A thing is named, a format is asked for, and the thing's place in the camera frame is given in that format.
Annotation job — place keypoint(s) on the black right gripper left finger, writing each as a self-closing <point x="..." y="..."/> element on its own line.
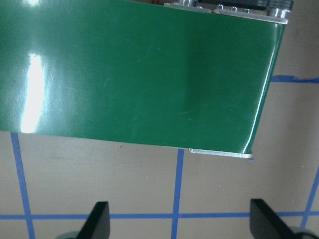
<point x="97" y="226"/>

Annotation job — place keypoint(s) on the green conveyor belt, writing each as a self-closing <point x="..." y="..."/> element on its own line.
<point x="118" y="70"/>

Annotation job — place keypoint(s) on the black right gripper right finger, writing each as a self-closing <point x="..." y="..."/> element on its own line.
<point x="265" y="223"/>

